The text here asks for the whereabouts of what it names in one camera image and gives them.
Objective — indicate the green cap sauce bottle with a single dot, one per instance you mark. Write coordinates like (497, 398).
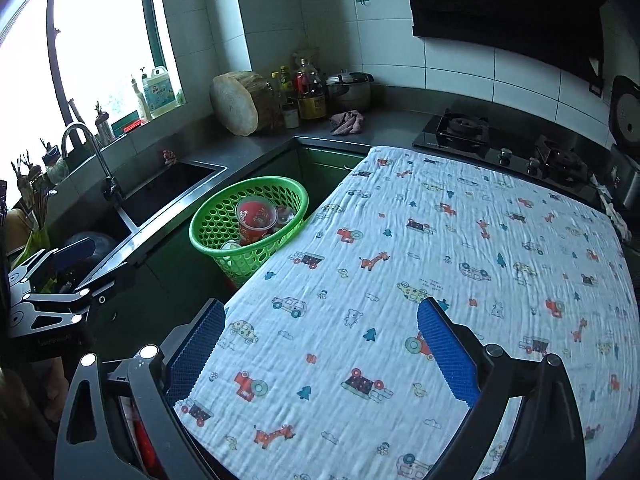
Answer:
(285, 85)

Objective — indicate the large oil bottle yellow label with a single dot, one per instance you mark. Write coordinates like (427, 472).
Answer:
(312, 100)

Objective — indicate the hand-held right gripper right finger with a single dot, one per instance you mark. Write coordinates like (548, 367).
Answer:
(445, 345)

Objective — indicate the grey kitchen counter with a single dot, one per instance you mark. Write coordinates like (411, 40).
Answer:
(390, 125)

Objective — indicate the red paper cup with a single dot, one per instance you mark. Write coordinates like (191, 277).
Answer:
(255, 225)

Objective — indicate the printed cartoon cloth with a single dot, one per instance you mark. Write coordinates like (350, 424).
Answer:
(400, 240)

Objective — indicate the green plastic basket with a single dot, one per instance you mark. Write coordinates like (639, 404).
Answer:
(210, 240)

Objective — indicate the white and dark rag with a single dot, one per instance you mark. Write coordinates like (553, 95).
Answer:
(612, 210)

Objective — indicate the steel faucet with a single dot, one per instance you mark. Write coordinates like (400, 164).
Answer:
(107, 180)

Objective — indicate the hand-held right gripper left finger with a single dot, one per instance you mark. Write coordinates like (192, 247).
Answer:
(197, 350)

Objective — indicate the yellow cap sauce bottle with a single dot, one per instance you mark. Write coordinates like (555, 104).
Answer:
(276, 90)

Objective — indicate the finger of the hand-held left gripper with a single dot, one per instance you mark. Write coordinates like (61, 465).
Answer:
(100, 285)
(75, 252)

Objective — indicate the black gas stove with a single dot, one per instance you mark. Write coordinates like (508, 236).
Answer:
(465, 132)

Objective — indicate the steel pressure cooker pot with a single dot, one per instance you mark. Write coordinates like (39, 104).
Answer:
(350, 92)

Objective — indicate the steel kitchen sink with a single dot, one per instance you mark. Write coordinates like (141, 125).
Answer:
(165, 190)

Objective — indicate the small glass jar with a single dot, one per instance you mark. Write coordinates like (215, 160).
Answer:
(291, 117)

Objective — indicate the rice cooker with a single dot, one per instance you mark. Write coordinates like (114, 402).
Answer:
(627, 110)

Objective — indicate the round wooden cutting board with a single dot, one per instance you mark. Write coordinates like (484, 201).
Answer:
(235, 105)

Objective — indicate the white spray bottle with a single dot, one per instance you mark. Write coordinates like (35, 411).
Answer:
(140, 102)

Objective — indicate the window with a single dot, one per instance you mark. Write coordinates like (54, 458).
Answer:
(100, 35)

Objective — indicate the white detergent jug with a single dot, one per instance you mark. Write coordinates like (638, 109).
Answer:
(160, 95)

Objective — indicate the utensil holder with chopsticks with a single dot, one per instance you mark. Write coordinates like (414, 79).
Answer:
(32, 195)

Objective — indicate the black range hood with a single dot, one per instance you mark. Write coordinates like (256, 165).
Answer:
(500, 5)

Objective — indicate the pink rag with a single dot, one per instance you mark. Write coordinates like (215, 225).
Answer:
(347, 122)

